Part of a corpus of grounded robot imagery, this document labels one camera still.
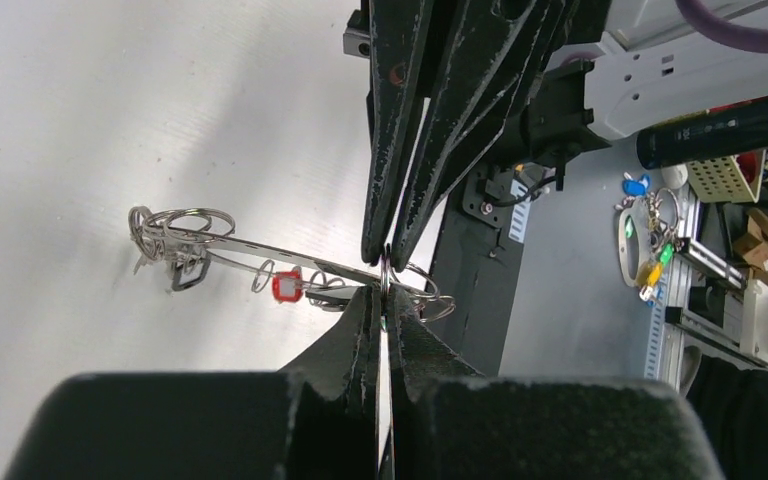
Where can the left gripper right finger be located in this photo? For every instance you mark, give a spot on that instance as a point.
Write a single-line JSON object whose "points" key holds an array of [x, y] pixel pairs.
{"points": [[449, 422]]}

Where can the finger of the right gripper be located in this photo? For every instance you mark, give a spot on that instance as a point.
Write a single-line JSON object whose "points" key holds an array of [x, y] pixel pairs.
{"points": [[398, 33], [480, 57]]}

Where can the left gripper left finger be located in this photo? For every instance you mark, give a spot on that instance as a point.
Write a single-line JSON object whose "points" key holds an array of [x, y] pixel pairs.
{"points": [[311, 419]]}

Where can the key with black tag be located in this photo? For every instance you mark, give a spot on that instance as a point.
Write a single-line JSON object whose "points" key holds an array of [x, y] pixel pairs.
{"points": [[331, 299]]}

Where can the large metal keyring disc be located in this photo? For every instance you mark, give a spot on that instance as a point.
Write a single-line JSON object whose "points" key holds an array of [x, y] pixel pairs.
{"points": [[180, 234]]}

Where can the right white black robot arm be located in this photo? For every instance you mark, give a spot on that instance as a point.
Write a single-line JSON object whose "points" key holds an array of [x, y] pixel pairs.
{"points": [[592, 95]]}

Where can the spare keyring bundle in background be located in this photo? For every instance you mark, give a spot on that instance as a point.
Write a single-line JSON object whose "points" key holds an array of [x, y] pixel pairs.
{"points": [[647, 235]]}

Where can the red key tag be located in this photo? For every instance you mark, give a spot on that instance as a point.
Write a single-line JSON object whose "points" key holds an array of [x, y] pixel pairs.
{"points": [[287, 286]]}

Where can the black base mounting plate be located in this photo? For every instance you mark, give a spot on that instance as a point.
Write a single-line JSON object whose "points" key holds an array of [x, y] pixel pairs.
{"points": [[477, 260]]}

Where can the perforated yellow basket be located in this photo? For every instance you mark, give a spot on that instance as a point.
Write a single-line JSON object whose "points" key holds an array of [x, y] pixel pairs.
{"points": [[731, 179]]}

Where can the black cylinder in background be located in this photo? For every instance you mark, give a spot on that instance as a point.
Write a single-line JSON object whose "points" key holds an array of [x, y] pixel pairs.
{"points": [[732, 130]]}

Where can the black key tag on ring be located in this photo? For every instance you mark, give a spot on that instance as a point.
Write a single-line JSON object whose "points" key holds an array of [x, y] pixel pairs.
{"points": [[189, 273]]}

